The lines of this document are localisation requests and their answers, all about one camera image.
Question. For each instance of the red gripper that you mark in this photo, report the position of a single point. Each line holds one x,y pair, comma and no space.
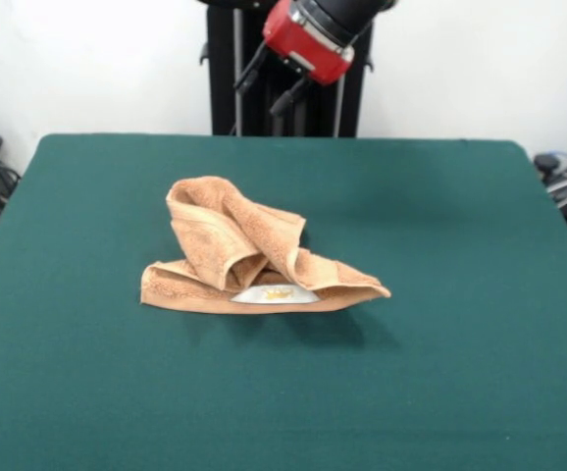
308,51

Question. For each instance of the tan terry towel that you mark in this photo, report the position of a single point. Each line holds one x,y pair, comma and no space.
205,230

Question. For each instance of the dark green table cloth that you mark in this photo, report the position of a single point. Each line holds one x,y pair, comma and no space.
411,353

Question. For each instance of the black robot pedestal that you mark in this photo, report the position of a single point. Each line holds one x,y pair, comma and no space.
224,88

